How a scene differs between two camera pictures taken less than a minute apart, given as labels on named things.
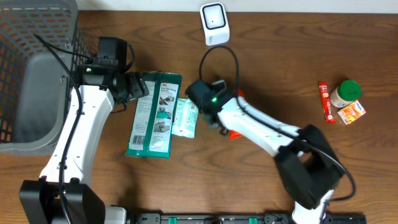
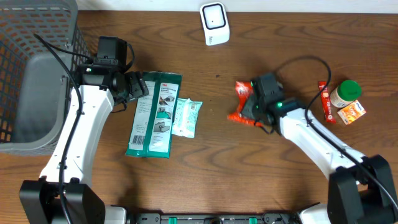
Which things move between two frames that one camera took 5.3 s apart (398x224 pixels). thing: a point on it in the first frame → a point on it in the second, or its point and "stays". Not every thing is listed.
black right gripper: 211,124 → 252,102
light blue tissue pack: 186,117 stays
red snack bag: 326,102 stays
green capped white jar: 347,92 stays
